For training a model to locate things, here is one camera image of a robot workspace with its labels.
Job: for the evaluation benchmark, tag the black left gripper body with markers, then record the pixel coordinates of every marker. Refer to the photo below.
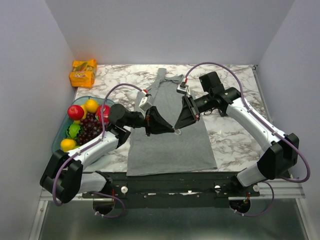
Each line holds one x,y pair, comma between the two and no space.
136,120

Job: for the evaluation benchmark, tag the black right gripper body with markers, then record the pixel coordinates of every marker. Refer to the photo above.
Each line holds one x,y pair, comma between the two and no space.
202,103

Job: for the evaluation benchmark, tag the grey tank top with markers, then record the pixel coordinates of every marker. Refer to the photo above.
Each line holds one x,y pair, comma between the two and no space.
169,152

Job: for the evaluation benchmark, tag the black brooch display box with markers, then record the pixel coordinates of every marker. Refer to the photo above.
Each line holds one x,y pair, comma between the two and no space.
216,111

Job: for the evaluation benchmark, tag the colourful round brooch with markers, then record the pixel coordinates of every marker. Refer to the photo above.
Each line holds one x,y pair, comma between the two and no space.
178,131

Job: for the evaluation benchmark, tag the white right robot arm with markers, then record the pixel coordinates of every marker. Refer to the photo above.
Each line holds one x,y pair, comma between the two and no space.
278,153

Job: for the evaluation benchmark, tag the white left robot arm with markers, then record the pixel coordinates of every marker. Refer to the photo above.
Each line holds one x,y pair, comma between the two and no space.
63,176

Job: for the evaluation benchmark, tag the red dragon fruit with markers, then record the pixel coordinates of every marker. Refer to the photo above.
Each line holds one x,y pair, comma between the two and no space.
103,113

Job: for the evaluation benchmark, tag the dark purple grape bunch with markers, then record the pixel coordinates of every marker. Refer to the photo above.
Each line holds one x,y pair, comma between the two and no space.
90,128

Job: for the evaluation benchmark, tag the yellow lemon under apple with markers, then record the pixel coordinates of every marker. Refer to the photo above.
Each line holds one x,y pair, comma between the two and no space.
84,115

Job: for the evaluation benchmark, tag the red apple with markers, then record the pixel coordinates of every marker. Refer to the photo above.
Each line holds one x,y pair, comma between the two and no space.
75,112

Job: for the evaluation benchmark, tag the green striped melon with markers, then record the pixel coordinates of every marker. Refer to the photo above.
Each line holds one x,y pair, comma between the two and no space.
73,131

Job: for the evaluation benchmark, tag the orange snack bag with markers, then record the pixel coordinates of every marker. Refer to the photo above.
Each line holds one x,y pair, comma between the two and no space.
83,73

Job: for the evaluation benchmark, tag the yellow pear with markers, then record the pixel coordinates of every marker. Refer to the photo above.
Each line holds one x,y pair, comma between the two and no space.
67,144

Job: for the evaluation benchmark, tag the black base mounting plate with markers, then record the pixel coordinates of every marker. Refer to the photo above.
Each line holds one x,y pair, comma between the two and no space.
177,190

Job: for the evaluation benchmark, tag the teal plastic fruit tray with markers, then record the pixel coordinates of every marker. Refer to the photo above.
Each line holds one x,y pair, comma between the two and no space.
61,133

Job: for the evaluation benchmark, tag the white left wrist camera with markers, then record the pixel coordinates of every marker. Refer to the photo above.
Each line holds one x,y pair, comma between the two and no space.
146,101

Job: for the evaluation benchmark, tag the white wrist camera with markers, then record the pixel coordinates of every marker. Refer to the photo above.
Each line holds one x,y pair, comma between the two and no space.
146,101
183,88

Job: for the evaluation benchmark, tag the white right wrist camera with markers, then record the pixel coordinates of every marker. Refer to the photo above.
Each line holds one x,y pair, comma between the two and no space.
183,88

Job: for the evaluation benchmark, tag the aluminium rail frame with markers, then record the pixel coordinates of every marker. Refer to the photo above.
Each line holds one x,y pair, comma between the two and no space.
278,213

